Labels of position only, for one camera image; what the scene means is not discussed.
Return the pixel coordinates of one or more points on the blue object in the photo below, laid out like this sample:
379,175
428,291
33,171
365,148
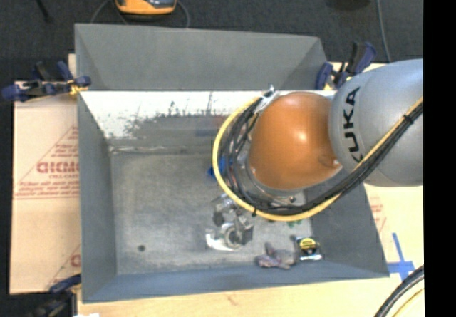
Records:
215,167

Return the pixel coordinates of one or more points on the purple cloth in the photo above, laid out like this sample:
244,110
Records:
276,258

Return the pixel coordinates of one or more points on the grey metal bin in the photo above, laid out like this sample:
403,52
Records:
160,201

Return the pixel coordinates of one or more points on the black and yellow tape measure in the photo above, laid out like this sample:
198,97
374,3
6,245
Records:
309,248

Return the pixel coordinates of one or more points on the brown cardboard board red print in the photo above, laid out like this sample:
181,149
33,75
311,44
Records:
42,223

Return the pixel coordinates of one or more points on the black cylinder on white bracket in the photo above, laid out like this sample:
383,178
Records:
216,243

